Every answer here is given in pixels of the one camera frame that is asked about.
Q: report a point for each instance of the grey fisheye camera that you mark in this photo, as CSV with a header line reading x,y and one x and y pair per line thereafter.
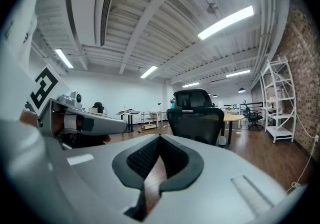
x,y
72,99

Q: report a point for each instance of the black-legged desk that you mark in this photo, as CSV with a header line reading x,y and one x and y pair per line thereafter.
x,y
130,115

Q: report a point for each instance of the round wooden table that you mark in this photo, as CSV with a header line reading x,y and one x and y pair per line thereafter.
x,y
233,117

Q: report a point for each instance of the person's white t-shirt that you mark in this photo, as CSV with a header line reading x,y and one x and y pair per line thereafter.
x,y
22,13

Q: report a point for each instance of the white wall socket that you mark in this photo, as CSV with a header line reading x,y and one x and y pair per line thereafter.
x,y
317,138

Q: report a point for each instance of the person's left forearm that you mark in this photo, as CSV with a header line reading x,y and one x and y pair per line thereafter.
x,y
27,118

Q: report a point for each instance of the white ceiling air conditioner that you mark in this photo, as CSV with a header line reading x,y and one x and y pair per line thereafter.
x,y
85,16

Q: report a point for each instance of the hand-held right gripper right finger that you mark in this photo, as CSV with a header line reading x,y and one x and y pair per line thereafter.
x,y
220,188

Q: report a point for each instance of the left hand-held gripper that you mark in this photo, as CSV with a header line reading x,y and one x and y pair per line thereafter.
x,y
45,85

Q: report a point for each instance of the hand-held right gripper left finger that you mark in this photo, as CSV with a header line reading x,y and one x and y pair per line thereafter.
x,y
95,168

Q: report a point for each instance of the grey ceiling fixture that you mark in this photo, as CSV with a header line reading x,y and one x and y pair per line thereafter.
x,y
212,8

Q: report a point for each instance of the wooden top white desk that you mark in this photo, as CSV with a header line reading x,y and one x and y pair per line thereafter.
x,y
160,115

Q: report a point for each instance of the wooden shoe rack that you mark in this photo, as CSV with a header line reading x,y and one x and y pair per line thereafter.
x,y
149,120

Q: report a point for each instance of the white metal shelving unit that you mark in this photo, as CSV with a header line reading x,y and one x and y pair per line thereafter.
x,y
280,128

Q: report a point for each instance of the black desk lamp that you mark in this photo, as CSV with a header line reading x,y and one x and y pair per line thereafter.
x,y
159,107

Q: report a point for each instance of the pale storage box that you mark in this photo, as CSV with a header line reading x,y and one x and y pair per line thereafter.
x,y
92,110

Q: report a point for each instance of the black mesh office chair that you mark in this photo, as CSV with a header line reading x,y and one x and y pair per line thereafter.
x,y
195,123

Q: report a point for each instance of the person's left hand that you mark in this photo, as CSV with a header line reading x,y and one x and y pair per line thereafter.
x,y
58,123

